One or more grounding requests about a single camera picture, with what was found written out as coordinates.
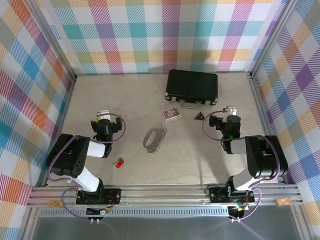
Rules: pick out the playing card box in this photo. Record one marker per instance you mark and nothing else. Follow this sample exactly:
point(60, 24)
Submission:
point(171, 114)

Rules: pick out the aluminium mounting rail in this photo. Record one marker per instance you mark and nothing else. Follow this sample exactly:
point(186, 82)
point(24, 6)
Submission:
point(162, 197)

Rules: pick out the key with red tag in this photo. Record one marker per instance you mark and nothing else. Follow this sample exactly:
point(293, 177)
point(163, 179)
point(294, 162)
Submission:
point(119, 164)

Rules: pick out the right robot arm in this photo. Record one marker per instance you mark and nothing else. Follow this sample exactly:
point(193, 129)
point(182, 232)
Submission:
point(265, 155)

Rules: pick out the aluminium frame post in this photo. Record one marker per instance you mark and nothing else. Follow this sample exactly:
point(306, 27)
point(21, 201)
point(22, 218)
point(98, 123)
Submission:
point(272, 37)
point(51, 37)

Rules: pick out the small orange circuit board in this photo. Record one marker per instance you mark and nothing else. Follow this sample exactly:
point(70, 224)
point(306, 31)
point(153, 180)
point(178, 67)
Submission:
point(283, 201)
point(55, 203)

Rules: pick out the black carry case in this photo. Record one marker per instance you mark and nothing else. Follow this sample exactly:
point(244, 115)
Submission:
point(191, 85)

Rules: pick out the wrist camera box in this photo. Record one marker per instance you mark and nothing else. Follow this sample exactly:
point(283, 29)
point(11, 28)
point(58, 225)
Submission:
point(103, 115)
point(231, 111)

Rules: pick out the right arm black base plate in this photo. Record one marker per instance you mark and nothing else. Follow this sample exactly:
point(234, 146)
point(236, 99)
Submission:
point(217, 195)

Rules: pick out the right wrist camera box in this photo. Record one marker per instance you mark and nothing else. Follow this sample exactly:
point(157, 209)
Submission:
point(231, 111)

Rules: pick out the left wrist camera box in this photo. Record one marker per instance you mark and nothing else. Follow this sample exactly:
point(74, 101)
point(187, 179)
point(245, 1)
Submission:
point(103, 115)

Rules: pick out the clear plastic bag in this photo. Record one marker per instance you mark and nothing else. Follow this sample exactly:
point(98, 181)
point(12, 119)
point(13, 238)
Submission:
point(160, 135)

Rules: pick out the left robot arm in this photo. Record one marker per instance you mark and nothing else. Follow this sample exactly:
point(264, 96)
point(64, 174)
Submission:
point(67, 152)

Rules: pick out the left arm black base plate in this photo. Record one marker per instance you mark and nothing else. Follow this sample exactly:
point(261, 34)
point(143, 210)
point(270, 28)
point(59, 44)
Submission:
point(112, 196)

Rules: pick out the red black triangle badge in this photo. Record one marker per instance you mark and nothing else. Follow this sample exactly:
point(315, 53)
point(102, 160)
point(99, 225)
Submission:
point(200, 117)

